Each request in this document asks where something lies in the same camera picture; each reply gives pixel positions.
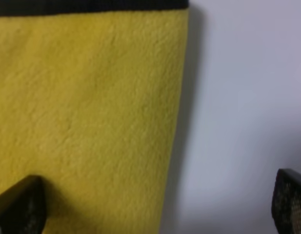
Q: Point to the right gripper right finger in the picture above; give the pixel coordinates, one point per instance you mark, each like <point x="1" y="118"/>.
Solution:
<point x="286" y="202"/>

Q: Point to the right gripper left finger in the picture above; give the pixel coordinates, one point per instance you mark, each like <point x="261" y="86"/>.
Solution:
<point x="23" y="207"/>

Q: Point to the yellow towel with black trim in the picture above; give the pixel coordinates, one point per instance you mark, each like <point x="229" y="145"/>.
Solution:
<point x="89" y="101"/>

